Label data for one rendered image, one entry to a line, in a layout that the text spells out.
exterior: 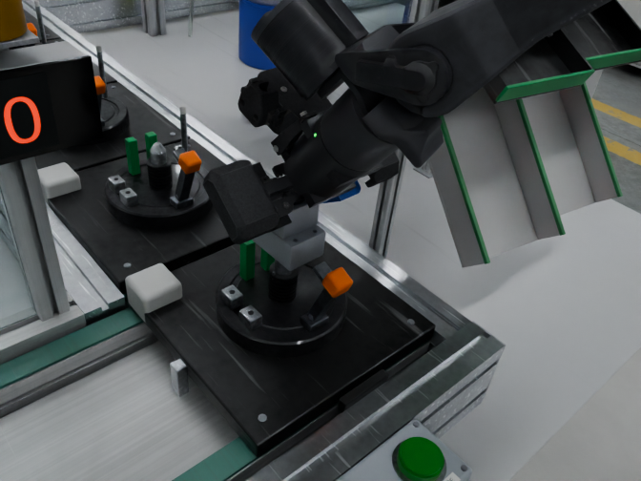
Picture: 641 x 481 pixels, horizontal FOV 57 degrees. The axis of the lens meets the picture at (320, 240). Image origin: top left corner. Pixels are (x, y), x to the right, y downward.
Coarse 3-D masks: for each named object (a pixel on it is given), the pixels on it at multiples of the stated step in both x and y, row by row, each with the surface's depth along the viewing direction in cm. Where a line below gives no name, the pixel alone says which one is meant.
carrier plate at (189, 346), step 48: (192, 288) 65; (384, 288) 68; (192, 336) 60; (384, 336) 62; (432, 336) 65; (240, 384) 55; (288, 384) 56; (336, 384) 56; (240, 432) 52; (288, 432) 53
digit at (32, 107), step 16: (0, 80) 42; (16, 80) 42; (32, 80) 43; (0, 96) 42; (16, 96) 43; (32, 96) 44; (48, 96) 45; (0, 112) 43; (16, 112) 44; (32, 112) 44; (48, 112) 45; (0, 128) 43; (16, 128) 44; (32, 128) 45; (48, 128) 46; (0, 144) 44; (16, 144) 45; (32, 144) 46; (48, 144) 47
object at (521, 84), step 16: (448, 0) 60; (560, 32) 64; (544, 48) 65; (560, 48) 65; (576, 48) 63; (512, 64) 62; (528, 64) 63; (544, 64) 64; (560, 64) 65; (576, 64) 64; (496, 80) 57; (512, 80) 61; (528, 80) 61; (544, 80) 59; (560, 80) 60; (576, 80) 62; (496, 96) 58; (512, 96) 58; (528, 96) 60
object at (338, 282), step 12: (324, 264) 55; (324, 276) 55; (336, 276) 53; (348, 276) 54; (324, 288) 55; (336, 288) 53; (348, 288) 54; (324, 300) 55; (312, 312) 58; (324, 312) 58
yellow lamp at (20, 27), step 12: (0, 0) 39; (12, 0) 40; (0, 12) 40; (12, 12) 40; (24, 12) 42; (0, 24) 40; (12, 24) 41; (24, 24) 42; (0, 36) 40; (12, 36) 41
